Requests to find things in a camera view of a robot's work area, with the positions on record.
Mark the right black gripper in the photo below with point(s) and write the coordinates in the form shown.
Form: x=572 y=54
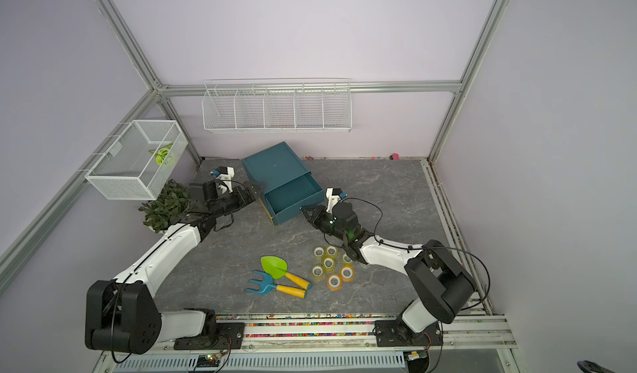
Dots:
x=315 y=218

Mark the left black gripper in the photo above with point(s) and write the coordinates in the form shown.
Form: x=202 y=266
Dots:
x=244 y=201

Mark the teal three-drawer cabinet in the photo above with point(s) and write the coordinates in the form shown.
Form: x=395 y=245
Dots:
x=288 y=185

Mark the orange tape roll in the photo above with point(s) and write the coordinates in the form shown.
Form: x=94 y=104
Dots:
x=334 y=282
x=347 y=273

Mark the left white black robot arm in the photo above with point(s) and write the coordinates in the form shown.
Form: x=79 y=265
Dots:
x=121 y=313

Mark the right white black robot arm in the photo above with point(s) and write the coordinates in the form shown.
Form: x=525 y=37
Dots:
x=441 y=282

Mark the potted green plant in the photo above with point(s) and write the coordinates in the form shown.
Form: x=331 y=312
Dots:
x=163 y=212

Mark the green toy shovel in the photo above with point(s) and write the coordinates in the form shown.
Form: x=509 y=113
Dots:
x=277 y=268

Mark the green leaf toy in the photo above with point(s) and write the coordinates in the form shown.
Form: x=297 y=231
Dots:
x=163 y=155

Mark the blue toy rake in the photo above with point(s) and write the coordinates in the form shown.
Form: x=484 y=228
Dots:
x=267 y=284

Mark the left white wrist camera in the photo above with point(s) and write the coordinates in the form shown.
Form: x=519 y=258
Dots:
x=223 y=177

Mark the white wire mesh basket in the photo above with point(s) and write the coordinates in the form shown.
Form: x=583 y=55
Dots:
x=126 y=170

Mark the white wire wall shelf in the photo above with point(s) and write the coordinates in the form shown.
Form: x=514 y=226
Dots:
x=288 y=105

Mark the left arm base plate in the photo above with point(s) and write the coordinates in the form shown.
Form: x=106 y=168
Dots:
x=222 y=337

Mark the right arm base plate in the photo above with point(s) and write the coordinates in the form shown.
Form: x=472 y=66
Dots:
x=397 y=334

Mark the white vented cable duct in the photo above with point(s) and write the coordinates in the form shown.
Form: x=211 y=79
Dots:
x=269 y=362

